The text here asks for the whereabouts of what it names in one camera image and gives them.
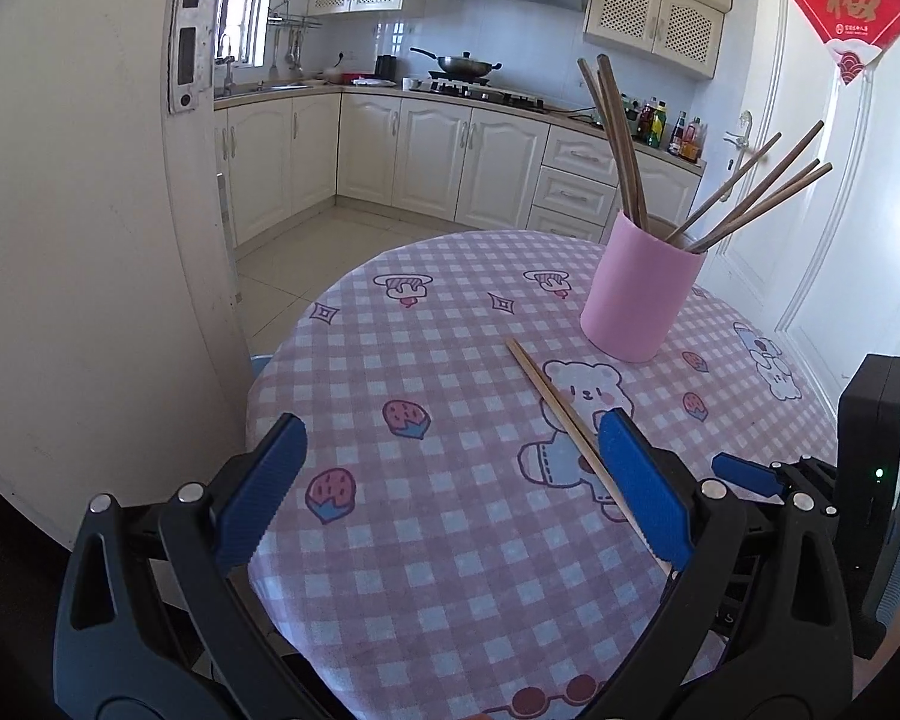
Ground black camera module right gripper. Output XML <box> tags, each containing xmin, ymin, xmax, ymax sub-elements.
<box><xmin>836</xmin><ymin>355</ymin><xmax>900</xmax><ymax>660</ymax></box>

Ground red fu paper decoration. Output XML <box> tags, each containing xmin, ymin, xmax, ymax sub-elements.
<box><xmin>793</xmin><ymin>0</ymin><xmax>900</xmax><ymax>85</ymax></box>

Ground gas stove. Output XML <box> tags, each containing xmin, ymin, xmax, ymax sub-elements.
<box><xmin>408</xmin><ymin>78</ymin><xmax>548</xmax><ymax>112</ymax></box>

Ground condiment bottles group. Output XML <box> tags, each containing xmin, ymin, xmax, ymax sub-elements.
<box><xmin>621</xmin><ymin>94</ymin><xmax>704</xmax><ymax>167</ymax></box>

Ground kitchen faucet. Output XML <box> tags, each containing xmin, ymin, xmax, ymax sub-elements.
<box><xmin>217</xmin><ymin>54</ymin><xmax>235</xmax><ymax>98</ymax></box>

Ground pink cylindrical utensil holder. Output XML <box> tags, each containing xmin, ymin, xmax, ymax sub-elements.
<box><xmin>580</xmin><ymin>213</ymin><xmax>706</xmax><ymax>362</ymax></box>

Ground wooden chopstick in cup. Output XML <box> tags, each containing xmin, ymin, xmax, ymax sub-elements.
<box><xmin>577</xmin><ymin>57</ymin><xmax>639</xmax><ymax>231</ymax></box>
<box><xmin>596</xmin><ymin>54</ymin><xmax>649</xmax><ymax>232</ymax></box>
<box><xmin>676</xmin><ymin>121</ymin><xmax>826</xmax><ymax>244</ymax></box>
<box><xmin>596</xmin><ymin>70</ymin><xmax>639</xmax><ymax>226</ymax></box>

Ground silver door handle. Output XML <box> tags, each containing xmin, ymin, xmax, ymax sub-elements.
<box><xmin>724</xmin><ymin>109</ymin><xmax>759</xmax><ymax>176</ymax></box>

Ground cream open door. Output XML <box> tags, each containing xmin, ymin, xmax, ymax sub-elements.
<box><xmin>0</xmin><ymin>0</ymin><xmax>251</xmax><ymax>544</ymax></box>

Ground wooden chopstick on table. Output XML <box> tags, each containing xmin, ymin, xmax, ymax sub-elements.
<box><xmin>718</xmin><ymin>158</ymin><xmax>824</xmax><ymax>224</ymax></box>
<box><xmin>505</xmin><ymin>338</ymin><xmax>673</xmax><ymax>577</ymax></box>

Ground black wok on stove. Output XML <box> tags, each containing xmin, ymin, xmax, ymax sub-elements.
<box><xmin>411</xmin><ymin>47</ymin><xmax>502</xmax><ymax>82</ymax></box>

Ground white door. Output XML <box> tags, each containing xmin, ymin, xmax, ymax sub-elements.
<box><xmin>696</xmin><ymin>0</ymin><xmax>900</xmax><ymax>405</ymax></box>

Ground wooden chopstick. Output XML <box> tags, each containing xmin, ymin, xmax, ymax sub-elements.
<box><xmin>663</xmin><ymin>132</ymin><xmax>782</xmax><ymax>244</ymax></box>
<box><xmin>689</xmin><ymin>161</ymin><xmax>832</xmax><ymax>254</ymax></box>
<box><xmin>596</xmin><ymin>54</ymin><xmax>649</xmax><ymax>232</ymax></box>
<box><xmin>505</xmin><ymin>338</ymin><xmax>673</xmax><ymax>577</ymax></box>
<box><xmin>718</xmin><ymin>158</ymin><xmax>824</xmax><ymax>224</ymax></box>
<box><xmin>577</xmin><ymin>57</ymin><xmax>639</xmax><ymax>231</ymax></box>
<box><xmin>596</xmin><ymin>70</ymin><xmax>639</xmax><ymax>226</ymax></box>
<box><xmin>676</xmin><ymin>121</ymin><xmax>826</xmax><ymax>244</ymax></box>

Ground cream lower kitchen cabinets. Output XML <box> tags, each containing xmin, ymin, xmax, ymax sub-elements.
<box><xmin>212</xmin><ymin>85</ymin><xmax>707</xmax><ymax>249</ymax></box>

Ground pink checkered tablecloth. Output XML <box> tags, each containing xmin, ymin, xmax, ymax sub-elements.
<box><xmin>247</xmin><ymin>231</ymin><xmax>836</xmax><ymax>718</ymax></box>

